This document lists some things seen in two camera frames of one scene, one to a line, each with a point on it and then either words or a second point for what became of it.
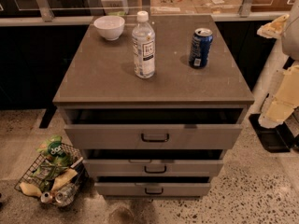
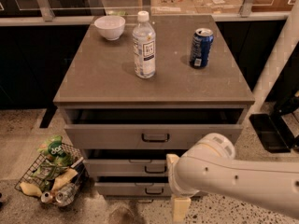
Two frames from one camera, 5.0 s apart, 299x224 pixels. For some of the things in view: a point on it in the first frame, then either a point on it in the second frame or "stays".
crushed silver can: x=62 y=196 stays
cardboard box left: x=171 y=1 stays
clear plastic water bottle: x=144 y=47 stays
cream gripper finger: x=274 y=28 to x=172 y=160
